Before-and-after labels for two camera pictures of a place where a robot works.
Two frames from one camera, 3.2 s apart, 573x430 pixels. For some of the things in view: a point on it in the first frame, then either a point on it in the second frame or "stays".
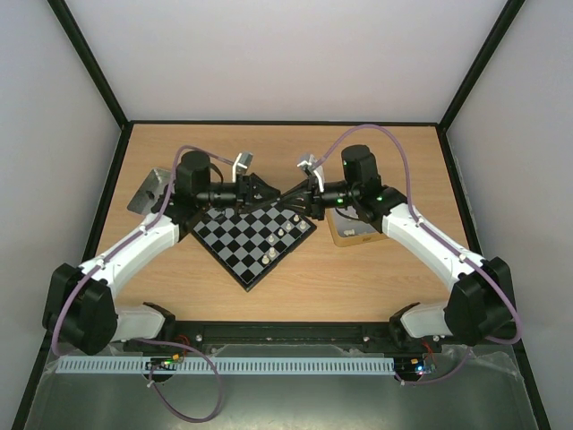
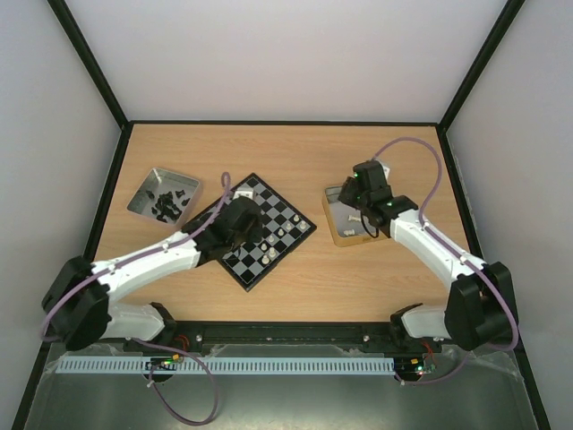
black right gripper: (315, 201) -> (350, 193)
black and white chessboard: (249, 244) stays
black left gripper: (246, 195) -> (257, 234)
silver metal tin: (148, 193) stays
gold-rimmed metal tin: (348, 229) stays
